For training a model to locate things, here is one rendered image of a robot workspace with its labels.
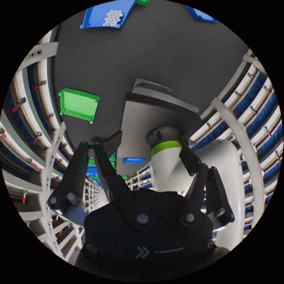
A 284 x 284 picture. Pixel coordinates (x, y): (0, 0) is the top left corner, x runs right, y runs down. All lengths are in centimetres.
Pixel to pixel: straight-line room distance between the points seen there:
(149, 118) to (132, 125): 6
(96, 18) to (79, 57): 26
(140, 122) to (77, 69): 53
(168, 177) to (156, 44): 61
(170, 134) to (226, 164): 21
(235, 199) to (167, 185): 20
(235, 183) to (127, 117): 35
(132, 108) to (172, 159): 19
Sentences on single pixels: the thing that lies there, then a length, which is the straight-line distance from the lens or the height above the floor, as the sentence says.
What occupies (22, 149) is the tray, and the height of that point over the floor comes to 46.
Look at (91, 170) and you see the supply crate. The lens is 86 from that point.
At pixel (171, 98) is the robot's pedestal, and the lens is 34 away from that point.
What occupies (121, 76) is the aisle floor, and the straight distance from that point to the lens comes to 57.
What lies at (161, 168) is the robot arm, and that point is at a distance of 26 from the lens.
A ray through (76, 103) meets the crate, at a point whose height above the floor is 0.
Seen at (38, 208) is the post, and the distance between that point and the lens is 85.
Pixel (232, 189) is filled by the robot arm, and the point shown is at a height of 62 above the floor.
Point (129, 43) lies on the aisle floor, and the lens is 56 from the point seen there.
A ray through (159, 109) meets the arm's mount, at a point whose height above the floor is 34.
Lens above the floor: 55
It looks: 34 degrees down
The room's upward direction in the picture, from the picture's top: 173 degrees clockwise
